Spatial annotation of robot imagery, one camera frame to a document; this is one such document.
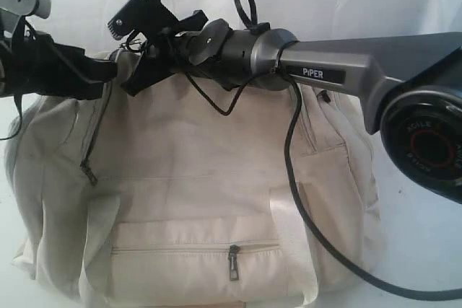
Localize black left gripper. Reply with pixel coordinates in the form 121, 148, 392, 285
1, 33, 116, 100

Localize beige fabric duffel bag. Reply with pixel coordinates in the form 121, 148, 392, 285
0, 48, 383, 308

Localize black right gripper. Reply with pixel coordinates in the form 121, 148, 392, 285
110, 10, 231, 97

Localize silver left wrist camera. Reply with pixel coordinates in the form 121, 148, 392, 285
1, 0, 51, 38

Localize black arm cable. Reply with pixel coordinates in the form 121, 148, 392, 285
0, 19, 40, 141
124, 0, 462, 302

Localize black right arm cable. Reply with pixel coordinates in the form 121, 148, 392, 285
124, 0, 462, 302

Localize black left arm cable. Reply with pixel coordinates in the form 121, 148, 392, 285
0, 19, 40, 141

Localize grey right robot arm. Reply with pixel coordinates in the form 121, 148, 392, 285
108, 12, 461, 202

